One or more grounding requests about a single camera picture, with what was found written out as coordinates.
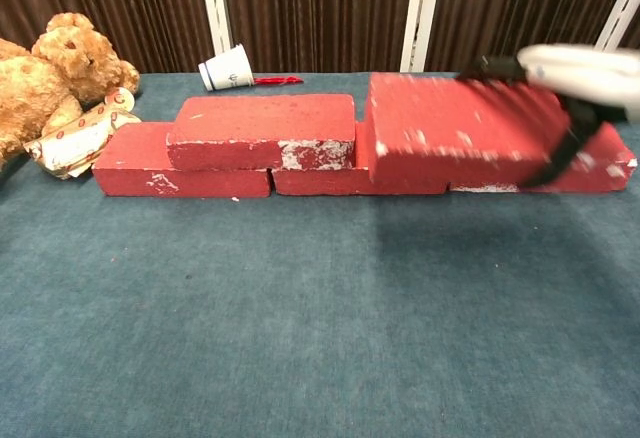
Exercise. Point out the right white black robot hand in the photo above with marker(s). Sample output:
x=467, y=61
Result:
x=580, y=73

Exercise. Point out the red brick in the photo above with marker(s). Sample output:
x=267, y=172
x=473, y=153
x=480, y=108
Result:
x=320, y=180
x=450, y=118
x=135, y=158
x=600, y=163
x=260, y=123

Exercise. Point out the small red tassel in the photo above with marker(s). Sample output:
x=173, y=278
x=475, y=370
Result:
x=277, y=80

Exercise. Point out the blue felt table cover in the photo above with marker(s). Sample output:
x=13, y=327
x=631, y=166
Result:
x=320, y=308

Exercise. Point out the white paper cup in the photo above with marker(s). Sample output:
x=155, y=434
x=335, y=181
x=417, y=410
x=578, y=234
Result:
x=227, y=70

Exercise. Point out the round paper tag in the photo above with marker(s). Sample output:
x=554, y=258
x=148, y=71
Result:
x=120, y=98

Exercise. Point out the cream red printed wrapper packet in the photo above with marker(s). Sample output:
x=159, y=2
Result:
x=75, y=143

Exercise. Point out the brown teddy bear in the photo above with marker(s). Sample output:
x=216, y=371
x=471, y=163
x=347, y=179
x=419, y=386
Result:
x=50, y=83

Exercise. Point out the white partition post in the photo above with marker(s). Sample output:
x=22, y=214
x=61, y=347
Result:
x=622, y=18
x=420, y=13
x=215, y=8

